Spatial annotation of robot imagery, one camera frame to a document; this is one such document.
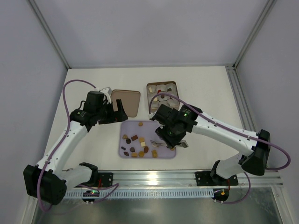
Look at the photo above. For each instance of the rose gold tin lid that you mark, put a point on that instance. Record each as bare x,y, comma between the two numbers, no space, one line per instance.
130,101

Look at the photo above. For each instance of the lilac plastic tray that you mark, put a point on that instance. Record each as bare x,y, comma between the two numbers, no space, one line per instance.
147,131

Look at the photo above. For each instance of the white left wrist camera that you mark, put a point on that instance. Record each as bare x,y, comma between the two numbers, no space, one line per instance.
107,91

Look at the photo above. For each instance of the caramel cube chocolate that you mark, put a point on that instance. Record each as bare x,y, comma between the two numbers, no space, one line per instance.
154,153

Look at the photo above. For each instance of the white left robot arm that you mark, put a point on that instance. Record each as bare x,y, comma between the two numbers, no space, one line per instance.
47,180

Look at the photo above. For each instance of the aluminium mounting rail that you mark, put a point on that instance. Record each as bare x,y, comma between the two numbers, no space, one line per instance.
187,179

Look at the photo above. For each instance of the slotted cable duct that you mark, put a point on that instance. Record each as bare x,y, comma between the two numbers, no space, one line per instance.
122,193

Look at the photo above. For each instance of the brown rectangular chocolate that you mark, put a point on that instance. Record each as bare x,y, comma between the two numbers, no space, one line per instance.
135,137

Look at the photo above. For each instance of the brown oval chocolate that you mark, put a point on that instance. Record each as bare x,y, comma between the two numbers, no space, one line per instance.
146,149

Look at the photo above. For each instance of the rose gold tin box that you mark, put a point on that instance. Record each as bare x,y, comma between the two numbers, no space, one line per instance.
167,100

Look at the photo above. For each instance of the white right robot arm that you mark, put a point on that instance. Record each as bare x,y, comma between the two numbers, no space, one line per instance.
253,149

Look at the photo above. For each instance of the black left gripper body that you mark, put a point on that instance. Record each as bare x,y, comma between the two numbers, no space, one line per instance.
112,114

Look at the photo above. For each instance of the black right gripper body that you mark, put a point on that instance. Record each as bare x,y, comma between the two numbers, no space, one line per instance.
172,142

